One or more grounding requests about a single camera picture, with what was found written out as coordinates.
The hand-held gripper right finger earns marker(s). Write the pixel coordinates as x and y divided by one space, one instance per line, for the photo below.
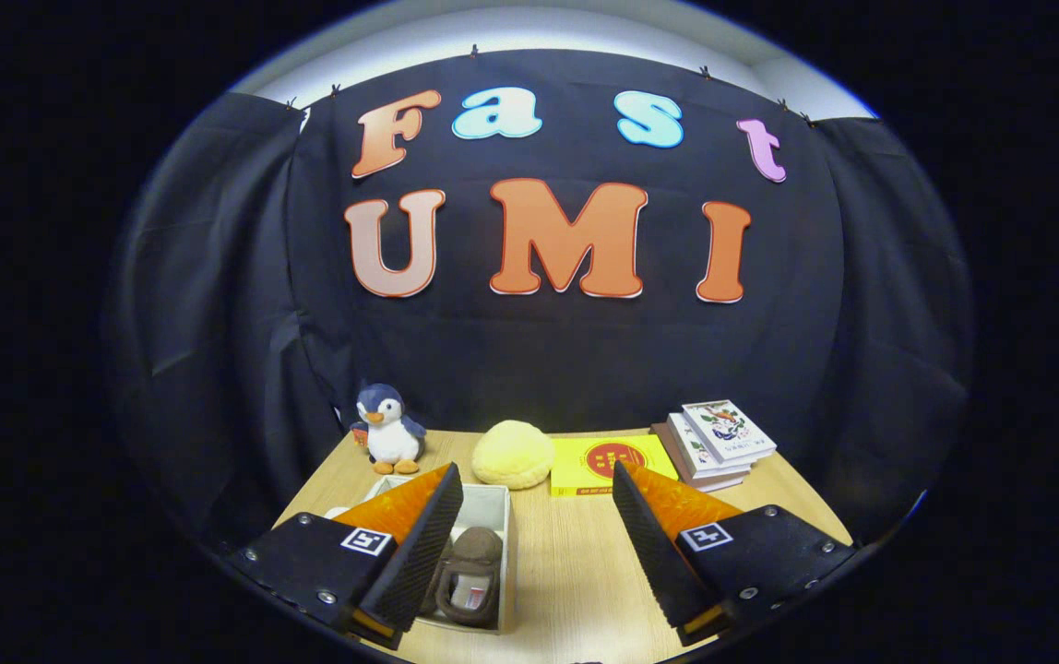
654 553

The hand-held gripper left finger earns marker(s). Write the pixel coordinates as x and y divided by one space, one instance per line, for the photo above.
419 553

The beige fabric storage box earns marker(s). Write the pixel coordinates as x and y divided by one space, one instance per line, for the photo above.
488 507

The brown cover book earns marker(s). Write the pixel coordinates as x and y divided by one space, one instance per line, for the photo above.
668 447

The white book with plant print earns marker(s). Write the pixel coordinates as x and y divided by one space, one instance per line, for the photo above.
691 452

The yellow book with red circle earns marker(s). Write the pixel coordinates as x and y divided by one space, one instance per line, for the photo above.
585 461

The penguin plush toy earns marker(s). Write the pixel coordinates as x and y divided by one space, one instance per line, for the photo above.
389 424

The round yellow plush bun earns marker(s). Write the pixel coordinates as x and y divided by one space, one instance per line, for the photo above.
513 454

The black backdrop cloth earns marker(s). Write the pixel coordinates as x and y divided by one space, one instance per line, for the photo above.
539 360

